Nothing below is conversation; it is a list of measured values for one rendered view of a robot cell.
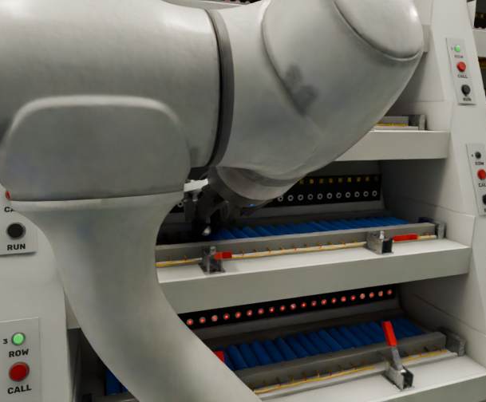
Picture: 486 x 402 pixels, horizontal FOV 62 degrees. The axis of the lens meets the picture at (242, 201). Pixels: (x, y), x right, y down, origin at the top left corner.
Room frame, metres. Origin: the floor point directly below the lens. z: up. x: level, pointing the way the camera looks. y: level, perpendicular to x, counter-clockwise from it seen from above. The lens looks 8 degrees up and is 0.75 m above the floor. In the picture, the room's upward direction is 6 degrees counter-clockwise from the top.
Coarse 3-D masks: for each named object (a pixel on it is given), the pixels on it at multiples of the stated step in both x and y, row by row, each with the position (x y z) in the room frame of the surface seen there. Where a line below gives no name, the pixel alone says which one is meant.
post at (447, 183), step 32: (448, 0) 0.68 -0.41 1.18; (448, 32) 0.68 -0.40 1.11; (448, 64) 0.68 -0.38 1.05; (416, 96) 0.73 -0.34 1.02; (448, 96) 0.67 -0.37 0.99; (480, 96) 0.69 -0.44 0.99; (480, 128) 0.69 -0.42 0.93; (384, 160) 0.84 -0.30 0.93; (416, 160) 0.75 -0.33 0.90; (448, 160) 0.68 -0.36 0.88; (384, 192) 0.85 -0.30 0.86; (416, 192) 0.76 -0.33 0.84; (448, 192) 0.69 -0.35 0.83; (480, 224) 0.68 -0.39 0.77; (480, 256) 0.67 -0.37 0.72; (416, 288) 0.80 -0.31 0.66; (448, 288) 0.73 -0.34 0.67; (480, 288) 0.67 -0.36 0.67; (480, 320) 0.68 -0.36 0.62
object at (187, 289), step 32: (448, 224) 0.70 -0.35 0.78; (288, 256) 0.61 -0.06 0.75; (320, 256) 0.61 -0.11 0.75; (352, 256) 0.61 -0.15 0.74; (384, 256) 0.62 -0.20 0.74; (416, 256) 0.63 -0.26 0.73; (448, 256) 0.66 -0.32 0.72; (192, 288) 0.52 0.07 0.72; (224, 288) 0.54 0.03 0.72; (256, 288) 0.56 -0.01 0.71; (288, 288) 0.57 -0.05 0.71; (320, 288) 0.59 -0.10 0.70; (352, 288) 0.61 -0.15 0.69
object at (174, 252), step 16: (416, 224) 0.70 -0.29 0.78; (432, 224) 0.70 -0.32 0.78; (224, 240) 0.59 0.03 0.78; (240, 240) 0.60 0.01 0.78; (256, 240) 0.60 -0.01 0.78; (272, 240) 0.60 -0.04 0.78; (288, 240) 0.61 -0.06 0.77; (304, 240) 0.62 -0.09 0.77; (320, 240) 0.63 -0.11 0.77; (336, 240) 0.64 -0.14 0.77; (352, 240) 0.65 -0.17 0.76; (160, 256) 0.55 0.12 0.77; (176, 256) 0.56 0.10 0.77; (192, 256) 0.57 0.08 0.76; (240, 256) 0.58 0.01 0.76
